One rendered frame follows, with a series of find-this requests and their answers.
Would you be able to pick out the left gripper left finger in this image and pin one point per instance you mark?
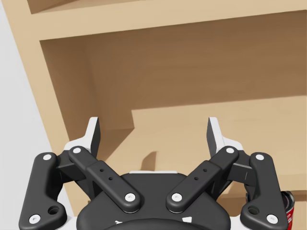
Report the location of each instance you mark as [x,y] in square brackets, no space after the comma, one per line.
[45,182]

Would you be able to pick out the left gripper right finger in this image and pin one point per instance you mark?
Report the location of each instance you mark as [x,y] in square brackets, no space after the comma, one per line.
[262,182]

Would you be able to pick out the red and white can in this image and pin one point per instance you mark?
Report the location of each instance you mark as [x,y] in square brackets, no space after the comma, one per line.
[290,210]

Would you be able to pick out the pale wooden shelf unit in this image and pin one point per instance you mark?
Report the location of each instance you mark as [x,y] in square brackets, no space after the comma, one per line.
[168,83]

